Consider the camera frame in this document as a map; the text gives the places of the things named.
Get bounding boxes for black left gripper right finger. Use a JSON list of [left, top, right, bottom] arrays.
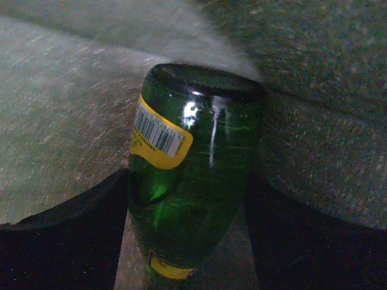
[[244, 175, 386, 289]]

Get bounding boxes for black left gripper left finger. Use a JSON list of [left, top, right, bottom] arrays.
[[1, 169, 128, 289]]

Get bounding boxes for green glass bottle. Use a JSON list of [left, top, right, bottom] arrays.
[[128, 63, 265, 289]]

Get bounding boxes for green canvas tote bag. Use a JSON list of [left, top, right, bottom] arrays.
[[1, 1, 386, 289]]

